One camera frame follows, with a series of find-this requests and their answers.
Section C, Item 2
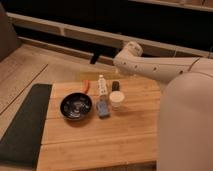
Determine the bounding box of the dark green mat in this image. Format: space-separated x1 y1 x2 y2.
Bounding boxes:
0 84 52 167

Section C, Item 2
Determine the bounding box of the wooden cutting board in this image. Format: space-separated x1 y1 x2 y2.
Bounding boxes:
37 78 160 171

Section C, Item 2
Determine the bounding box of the white glue tube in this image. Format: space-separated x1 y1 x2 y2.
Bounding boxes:
98 75 108 96

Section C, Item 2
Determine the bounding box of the white ceramic cup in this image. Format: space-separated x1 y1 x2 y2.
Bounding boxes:
109 91 125 109

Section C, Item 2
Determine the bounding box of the blue sponge block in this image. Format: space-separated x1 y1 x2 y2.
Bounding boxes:
96 101 110 118

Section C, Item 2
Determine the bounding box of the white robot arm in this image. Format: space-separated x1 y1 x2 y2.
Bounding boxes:
114 42 213 171

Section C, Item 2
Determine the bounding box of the beige shelf rail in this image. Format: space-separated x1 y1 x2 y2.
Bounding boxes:
7 12 213 57

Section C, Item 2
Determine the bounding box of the black eraser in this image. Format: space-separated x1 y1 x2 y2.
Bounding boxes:
112 81 120 91

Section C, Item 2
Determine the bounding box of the grey chair corner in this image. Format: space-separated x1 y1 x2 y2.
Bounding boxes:
0 3 21 62

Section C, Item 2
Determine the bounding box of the dark blue ceramic bowl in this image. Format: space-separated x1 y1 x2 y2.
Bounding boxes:
60 92 92 121

